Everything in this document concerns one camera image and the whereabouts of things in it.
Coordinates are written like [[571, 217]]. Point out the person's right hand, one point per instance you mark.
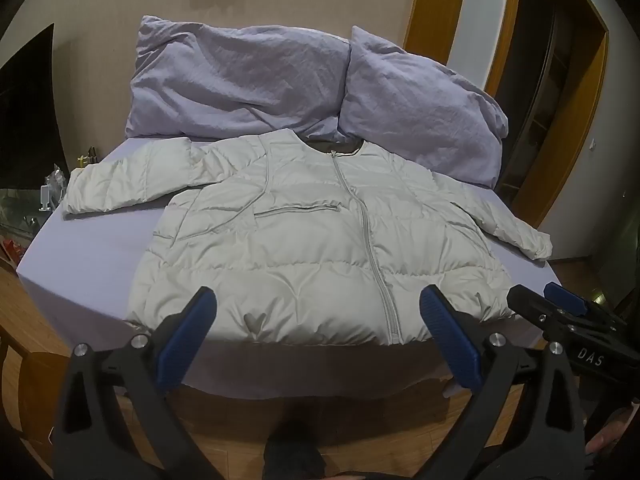
[[612, 435]]

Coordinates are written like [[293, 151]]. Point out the small white bottle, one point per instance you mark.
[[46, 197]]

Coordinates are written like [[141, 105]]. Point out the wooden furniture piece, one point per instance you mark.
[[30, 385]]

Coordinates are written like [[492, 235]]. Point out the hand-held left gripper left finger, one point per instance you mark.
[[185, 332]]

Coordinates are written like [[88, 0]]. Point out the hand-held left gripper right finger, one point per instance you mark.
[[450, 340]]

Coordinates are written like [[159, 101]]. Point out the pale grey puffer jacket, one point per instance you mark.
[[300, 240]]

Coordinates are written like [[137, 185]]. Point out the bed with lilac sheet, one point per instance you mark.
[[95, 265]]

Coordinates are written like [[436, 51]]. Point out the dark glass panel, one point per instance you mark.
[[27, 120]]

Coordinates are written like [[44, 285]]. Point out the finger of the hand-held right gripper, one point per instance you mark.
[[525, 302], [565, 300]]

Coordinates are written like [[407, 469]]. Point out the wooden door frame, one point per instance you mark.
[[435, 5]]

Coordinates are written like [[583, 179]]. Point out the lilac pillow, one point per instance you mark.
[[415, 110], [225, 85]]

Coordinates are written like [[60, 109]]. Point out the clear plastic bag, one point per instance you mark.
[[57, 180]]

